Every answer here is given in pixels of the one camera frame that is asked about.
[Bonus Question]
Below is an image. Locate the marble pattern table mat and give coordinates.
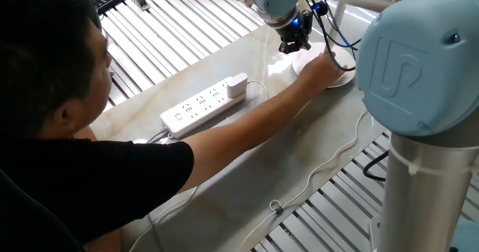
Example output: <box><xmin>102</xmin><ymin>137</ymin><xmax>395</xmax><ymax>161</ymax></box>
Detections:
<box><xmin>89</xmin><ymin>4</ymin><xmax>388</xmax><ymax>252</ymax></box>

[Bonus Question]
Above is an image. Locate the black shirt sleeve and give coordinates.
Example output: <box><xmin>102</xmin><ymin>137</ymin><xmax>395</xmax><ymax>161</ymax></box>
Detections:
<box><xmin>0</xmin><ymin>138</ymin><xmax>195</xmax><ymax>252</ymax></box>

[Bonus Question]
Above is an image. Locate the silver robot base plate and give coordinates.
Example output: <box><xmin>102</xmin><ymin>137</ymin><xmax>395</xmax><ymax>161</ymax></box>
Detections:
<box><xmin>369</xmin><ymin>214</ymin><xmax>382</xmax><ymax>252</ymax></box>

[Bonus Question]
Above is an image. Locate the thin white lamp cord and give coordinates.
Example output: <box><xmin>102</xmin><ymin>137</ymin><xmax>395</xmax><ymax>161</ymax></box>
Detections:
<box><xmin>129</xmin><ymin>79</ymin><xmax>370</xmax><ymax>252</ymax></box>

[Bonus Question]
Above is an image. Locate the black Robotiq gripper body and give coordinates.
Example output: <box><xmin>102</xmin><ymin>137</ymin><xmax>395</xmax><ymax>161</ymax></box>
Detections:
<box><xmin>278</xmin><ymin>12</ymin><xmax>314</xmax><ymax>46</ymax></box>

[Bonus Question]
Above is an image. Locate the white power adapter plug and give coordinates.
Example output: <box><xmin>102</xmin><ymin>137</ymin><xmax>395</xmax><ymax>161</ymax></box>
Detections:
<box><xmin>226</xmin><ymin>72</ymin><xmax>249</xmax><ymax>99</ymax></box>

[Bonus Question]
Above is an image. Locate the white lamp base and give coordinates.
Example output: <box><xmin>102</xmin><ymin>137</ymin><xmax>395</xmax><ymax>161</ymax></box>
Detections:
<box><xmin>291</xmin><ymin>1</ymin><xmax>356</xmax><ymax>89</ymax></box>

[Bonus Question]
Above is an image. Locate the person's head black hair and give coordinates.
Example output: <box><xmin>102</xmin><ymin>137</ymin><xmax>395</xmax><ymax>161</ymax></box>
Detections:
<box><xmin>0</xmin><ymin>0</ymin><xmax>113</xmax><ymax>139</ymax></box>

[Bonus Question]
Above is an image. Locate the person's right hand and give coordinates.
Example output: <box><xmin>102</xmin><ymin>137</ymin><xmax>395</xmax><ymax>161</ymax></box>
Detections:
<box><xmin>299</xmin><ymin>52</ymin><xmax>347</xmax><ymax>92</ymax></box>

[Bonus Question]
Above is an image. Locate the white power strip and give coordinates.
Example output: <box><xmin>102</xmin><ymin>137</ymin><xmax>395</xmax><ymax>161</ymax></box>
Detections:
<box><xmin>159</xmin><ymin>76</ymin><xmax>248</xmax><ymax>140</ymax></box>

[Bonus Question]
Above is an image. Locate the person's left forearm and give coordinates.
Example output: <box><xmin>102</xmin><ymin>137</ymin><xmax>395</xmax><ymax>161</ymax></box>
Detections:
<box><xmin>84</xmin><ymin>229</ymin><xmax>123</xmax><ymax>252</ymax></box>

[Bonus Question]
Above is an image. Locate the person's right forearm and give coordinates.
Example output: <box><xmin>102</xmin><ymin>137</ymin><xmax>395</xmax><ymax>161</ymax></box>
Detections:
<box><xmin>179</xmin><ymin>76</ymin><xmax>319</xmax><ymax>193</ymax></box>

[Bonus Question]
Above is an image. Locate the thick black gripper cable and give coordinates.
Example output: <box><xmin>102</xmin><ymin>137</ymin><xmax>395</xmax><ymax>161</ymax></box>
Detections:
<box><xmin>305</xmin><ymin>0</ymin><xmax>362</xmax><ymax>73</ymax></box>

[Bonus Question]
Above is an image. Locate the grey power strip cable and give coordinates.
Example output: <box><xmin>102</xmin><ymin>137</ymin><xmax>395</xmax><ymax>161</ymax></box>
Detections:
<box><xmin>147</xmin><ymin>128</ymin><xmax>170</xmax><ymax>144</ymax></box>

